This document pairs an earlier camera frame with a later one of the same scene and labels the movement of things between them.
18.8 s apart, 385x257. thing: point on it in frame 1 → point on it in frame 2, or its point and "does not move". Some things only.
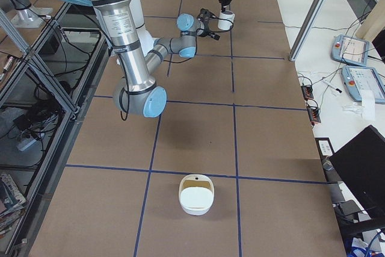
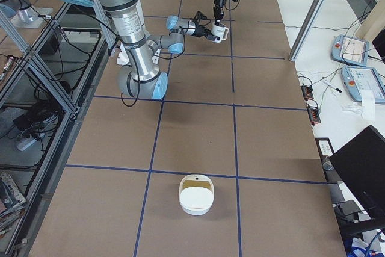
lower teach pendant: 357,79 does not move
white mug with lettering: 225,24 → 220,31
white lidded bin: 197,194 does not move
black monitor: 361,163 does not move
